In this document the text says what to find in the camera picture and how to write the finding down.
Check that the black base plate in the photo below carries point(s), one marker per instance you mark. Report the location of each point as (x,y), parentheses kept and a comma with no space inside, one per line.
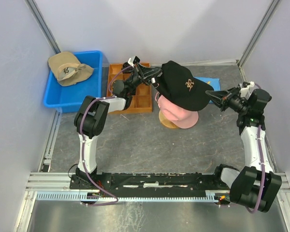
(159,185)

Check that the rolled black belt top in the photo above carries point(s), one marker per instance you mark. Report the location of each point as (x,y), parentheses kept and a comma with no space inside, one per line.
(125,65)

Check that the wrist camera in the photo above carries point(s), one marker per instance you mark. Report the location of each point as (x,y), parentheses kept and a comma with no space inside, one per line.
(245,87)
(133,61)

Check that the blue astronaut print cloth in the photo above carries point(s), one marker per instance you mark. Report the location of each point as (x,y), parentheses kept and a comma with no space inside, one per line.
(213,82)

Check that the black cap white lining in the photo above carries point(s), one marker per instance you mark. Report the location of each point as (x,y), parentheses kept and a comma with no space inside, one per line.
(177,84)

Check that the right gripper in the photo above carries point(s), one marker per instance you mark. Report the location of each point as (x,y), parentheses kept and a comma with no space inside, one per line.
(226,95)

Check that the wooden hat stand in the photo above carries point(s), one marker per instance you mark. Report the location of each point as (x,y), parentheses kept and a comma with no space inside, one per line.
(165,122)

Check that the blue plastic bin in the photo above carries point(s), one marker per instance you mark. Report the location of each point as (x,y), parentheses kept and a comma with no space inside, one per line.
(69,99)

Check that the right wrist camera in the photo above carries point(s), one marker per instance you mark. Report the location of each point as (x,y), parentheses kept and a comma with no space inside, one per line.
(245,87)

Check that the beige cap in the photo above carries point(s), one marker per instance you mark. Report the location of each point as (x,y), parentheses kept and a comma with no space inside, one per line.
(68,70)

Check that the wooden compartment tray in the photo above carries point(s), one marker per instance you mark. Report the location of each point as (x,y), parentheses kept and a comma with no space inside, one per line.
(142,99)

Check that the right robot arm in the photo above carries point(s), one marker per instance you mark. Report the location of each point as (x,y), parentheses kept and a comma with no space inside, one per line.
(256,186)

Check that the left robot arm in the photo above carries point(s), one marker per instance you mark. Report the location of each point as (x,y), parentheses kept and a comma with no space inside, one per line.
(92,114)

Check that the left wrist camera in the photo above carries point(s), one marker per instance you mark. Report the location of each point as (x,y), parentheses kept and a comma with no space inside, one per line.
(133,61)

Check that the pink cap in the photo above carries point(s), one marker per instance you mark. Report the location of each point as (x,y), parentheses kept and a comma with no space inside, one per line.
(181,117)

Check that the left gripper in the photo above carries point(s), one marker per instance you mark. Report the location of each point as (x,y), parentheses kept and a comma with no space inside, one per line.
(139,69)

